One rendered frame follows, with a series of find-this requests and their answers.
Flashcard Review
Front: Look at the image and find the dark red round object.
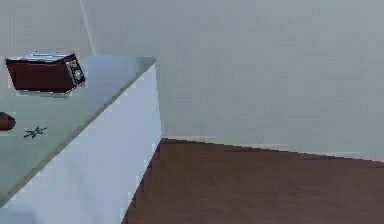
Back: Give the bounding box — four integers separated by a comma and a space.
0, 112, 17, 132

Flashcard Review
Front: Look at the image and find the small dark green star shape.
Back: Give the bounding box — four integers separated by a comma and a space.
22, 125, 49, 140

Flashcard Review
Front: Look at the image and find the dark red toaster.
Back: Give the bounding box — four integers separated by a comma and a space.
4, 50, 87, 94

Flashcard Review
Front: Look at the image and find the white kitchen counter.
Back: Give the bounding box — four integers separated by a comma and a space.
0, 55, 163, 224

